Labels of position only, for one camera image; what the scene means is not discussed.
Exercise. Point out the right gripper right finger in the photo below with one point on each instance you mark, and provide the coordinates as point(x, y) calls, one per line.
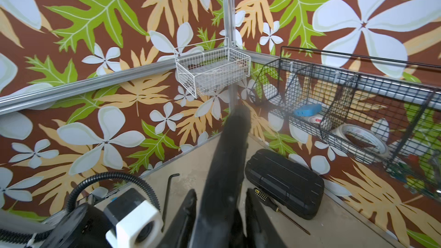
point(260, 232)

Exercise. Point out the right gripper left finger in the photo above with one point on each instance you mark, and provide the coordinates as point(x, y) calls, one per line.
point(180, 230)

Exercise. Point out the black spray nozzle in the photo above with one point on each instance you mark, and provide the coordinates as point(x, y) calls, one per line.
point(219, 223)

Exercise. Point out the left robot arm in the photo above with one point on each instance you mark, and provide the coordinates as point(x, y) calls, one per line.
point(18, 230)

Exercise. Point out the black yellow screwdriver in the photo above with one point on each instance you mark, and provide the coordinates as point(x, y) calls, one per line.
point(268, 202)

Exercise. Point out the black hex key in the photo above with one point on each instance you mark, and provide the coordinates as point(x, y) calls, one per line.
point(167, 198)

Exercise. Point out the black plastic case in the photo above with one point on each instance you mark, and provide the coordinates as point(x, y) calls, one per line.
point(291, 184)

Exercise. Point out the blue round item in basket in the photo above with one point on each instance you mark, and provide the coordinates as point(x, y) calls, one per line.
point(308, 110)

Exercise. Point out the white tape roll in basket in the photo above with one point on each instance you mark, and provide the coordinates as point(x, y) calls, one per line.
point(362, 144)

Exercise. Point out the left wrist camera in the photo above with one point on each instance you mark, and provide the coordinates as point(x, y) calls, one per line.
point(135, 222)

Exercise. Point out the white wire basket left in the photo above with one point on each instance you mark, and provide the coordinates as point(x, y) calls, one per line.
point(205, 67)

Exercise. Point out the black wire wall basket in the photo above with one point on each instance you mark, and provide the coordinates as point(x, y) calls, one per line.
point(405, 114)

